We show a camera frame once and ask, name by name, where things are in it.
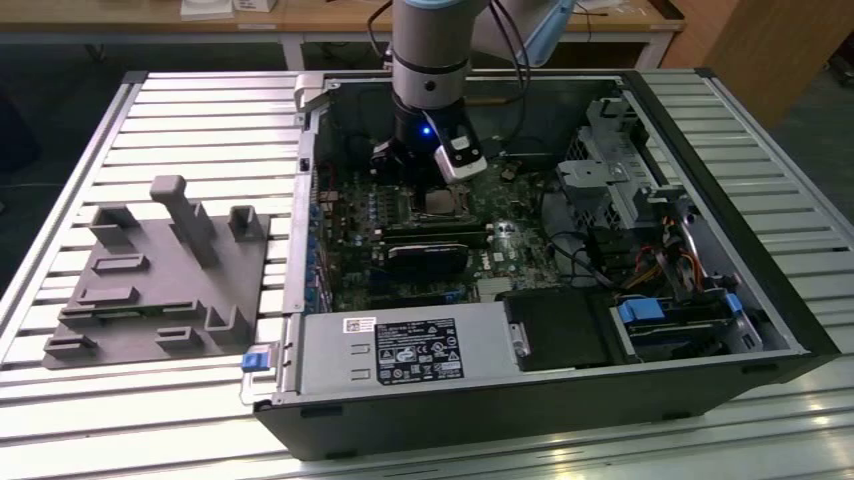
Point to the grey parts rack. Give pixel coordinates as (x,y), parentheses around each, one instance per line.
(167,280)

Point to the blue case latch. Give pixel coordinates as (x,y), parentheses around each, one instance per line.
(255,362)

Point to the black RAM stick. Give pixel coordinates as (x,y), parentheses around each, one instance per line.
(434,228)

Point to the black hard disk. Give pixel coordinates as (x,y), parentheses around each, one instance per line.
(674,337)

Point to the silver CPU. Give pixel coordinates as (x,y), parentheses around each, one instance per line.
(444,201)

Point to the green motherboard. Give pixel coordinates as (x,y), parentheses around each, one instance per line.
(528,240)

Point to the grey power supply unit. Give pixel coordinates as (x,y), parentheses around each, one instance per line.
(334,350)

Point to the wooden cabinet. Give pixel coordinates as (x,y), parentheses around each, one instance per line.
(768,50)

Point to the black PC case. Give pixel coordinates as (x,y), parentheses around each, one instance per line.
(468,425)

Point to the black plastic shroud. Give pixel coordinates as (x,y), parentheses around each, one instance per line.
(561,325)

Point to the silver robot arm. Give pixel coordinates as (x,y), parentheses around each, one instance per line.
(428,50)

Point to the wooden desk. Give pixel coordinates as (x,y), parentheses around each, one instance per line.
(101,22)

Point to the blue drive clip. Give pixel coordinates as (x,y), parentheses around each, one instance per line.
(734,305)

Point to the white box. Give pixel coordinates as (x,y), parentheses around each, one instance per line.
(257,5)
(207,10)

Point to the black graphics card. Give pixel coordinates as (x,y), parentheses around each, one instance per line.
(428,257)

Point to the grey metal drive cage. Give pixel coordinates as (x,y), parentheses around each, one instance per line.
(588,175)

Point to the silver chipset heatsink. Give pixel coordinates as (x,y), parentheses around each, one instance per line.
(494,285)

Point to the silver metal bracket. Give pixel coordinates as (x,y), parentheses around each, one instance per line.
(701,245)

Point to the blue disk carrier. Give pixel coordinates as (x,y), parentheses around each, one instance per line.
(641,312)

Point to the CPU socket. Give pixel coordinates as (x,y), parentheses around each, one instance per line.
(417,218)

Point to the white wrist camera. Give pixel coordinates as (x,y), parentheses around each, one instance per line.
(461,157)

